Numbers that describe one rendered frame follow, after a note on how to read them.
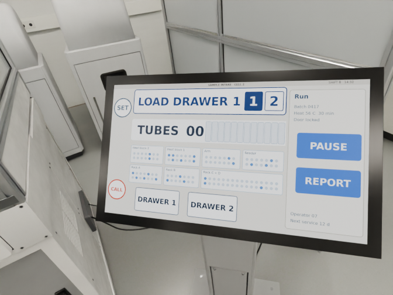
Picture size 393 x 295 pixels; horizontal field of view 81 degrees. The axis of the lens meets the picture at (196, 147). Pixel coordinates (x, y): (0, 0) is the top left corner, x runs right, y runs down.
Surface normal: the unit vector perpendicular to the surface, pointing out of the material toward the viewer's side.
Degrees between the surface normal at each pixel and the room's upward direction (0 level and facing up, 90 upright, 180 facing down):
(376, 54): 90
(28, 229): 90
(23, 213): 90
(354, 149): 50
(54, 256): 90
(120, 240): 0
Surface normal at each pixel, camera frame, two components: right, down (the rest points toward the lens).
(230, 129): -0.23, -0.07
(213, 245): -0.21, 0.59
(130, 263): -0.11, -0.80
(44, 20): 0.45, 0.48
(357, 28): -0.89, 0.34
